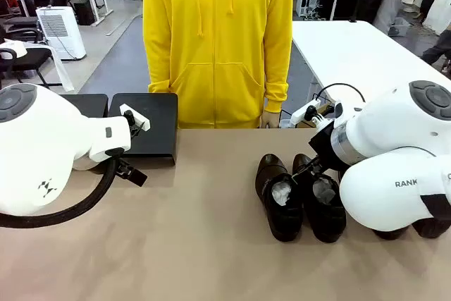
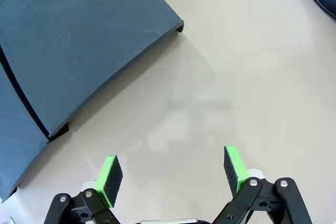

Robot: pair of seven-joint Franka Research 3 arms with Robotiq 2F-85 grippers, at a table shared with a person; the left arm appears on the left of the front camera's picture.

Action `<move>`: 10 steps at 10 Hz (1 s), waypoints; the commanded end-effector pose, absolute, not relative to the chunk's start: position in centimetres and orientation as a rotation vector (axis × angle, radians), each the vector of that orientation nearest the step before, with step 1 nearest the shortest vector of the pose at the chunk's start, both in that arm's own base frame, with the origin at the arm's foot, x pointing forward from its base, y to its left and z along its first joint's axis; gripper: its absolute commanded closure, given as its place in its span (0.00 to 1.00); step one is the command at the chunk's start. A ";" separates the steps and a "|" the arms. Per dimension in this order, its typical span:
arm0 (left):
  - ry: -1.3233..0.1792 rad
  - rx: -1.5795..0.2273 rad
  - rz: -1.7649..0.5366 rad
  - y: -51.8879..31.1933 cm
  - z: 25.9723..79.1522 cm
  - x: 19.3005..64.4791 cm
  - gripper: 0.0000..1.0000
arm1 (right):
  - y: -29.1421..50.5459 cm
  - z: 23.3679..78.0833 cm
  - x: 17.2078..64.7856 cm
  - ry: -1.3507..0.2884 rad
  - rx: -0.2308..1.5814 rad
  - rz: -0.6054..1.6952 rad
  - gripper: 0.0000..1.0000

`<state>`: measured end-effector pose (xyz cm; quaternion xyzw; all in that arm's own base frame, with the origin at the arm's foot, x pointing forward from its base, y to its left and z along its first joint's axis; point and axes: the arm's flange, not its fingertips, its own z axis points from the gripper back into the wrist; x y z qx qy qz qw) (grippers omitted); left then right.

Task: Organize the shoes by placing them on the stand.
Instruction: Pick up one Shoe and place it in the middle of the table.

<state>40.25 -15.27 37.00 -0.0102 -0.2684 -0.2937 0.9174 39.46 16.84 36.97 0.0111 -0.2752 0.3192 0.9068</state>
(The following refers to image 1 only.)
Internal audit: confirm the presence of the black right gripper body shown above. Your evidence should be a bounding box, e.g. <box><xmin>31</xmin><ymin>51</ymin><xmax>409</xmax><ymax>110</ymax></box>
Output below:
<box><xmin>309</xmin><ymin>121</ymin><xmax>350</xmax><ymax>175</ymax></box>

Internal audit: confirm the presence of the person's left forearm yellow sleeve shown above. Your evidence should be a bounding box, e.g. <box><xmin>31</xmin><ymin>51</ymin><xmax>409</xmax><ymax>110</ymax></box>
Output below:
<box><xmin>262</xmin><ymin>29</ymin><xmax>294</xmax><ymax>114</ymax></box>

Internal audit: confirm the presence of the person's right forearm yellow sleeve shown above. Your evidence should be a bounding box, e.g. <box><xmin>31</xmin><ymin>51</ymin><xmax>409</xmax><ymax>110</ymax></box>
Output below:
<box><xmin>143</xmin><ymin>29</ymin><xmax>177</xmax><ymax>94</ymax></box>

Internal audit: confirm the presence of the person's left hand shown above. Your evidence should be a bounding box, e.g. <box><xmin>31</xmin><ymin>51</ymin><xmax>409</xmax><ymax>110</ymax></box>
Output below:
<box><xmin>259</xmin><ymin>109</ymin><xmax>283</xmax><ymax>129</ymax></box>

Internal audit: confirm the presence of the white paper shoe stuffing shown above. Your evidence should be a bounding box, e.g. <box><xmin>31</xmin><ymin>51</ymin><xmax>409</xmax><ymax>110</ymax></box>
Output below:
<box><xmin>311</xmin><ymin>177</ymin><xmax>336</xmax><ymax>205</ymax></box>
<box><xmin>271</xmin><ymin>178</ymin><xmax>293</xmax><ymax>207</ymax></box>

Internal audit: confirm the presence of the brown cardboard box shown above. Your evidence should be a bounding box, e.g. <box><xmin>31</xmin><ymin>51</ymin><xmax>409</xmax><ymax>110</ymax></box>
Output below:
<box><xmin>299</xmin><ymin>102</ymin><xmax>338</xmax><ymax>129</ymax></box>

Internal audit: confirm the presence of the white rectangular table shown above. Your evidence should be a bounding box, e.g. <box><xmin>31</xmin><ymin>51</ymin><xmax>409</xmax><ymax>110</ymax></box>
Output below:
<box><xmin>291</xmin><ymin>20</ymin><xmax>451</xmax><ymax>104</ymax></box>

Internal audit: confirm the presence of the white hanging cloth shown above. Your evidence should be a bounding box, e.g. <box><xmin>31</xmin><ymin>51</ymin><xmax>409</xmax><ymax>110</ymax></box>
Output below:
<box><xmin>44</xmin><ymin>44</ymin><xmax>75</xmax><ymax>92</ymax></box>

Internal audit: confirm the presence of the grey storage crate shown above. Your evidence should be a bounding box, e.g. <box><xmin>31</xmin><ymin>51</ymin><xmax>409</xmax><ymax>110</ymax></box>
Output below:
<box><xmin>387</xmin><ymin>16</ymin><xmax>412</xmax><ymax>37</ymax></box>

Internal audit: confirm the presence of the yellow hoodie torso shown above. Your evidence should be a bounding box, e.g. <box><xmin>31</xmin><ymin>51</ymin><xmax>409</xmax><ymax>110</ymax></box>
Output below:
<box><xmin>142</xmin><ymin>0</ymin><xmax>294</xmax><ymax>130</ymax></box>

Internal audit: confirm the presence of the white computer case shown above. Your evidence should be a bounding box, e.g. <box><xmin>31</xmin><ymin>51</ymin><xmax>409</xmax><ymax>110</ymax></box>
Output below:
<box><xmin>297</xmin><ymin>0</ymin><xmax>321</xmax><ymax>18</ymax></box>

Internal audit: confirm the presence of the seated person in dark clothes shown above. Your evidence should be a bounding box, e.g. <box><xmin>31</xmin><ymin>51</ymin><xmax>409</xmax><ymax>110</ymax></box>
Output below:
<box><xmin>421</xmin><ymin>27</ymin><xmax>451</xmax><ymax>77</ymax></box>

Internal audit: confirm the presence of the white air purifier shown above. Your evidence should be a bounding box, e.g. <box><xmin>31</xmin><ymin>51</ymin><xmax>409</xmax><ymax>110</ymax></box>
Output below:
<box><xmin>36</xmin><ymin>5</ymin><xmax>87</xmax><ymax>61</ymax></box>

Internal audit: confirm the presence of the black computer tower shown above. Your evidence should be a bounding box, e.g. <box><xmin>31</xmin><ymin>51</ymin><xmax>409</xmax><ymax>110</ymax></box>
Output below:
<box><xmin>73</xmin><ymin>0</ymin><xmax>96</xmax><ymax>27</ymax></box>

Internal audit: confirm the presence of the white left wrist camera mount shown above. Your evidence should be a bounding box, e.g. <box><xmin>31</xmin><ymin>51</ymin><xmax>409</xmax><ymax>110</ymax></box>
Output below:
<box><xmin>118</xmin><ymin>103</ymin><xmax>152</xmax><ymax>131</ymax></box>

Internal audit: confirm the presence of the thin black cable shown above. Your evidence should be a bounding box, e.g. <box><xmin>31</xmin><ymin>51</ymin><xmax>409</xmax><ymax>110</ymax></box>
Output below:
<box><xmin>314</xmin><ymin>82</ymin><xmax>367</xmax><ymax>111</ymax></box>

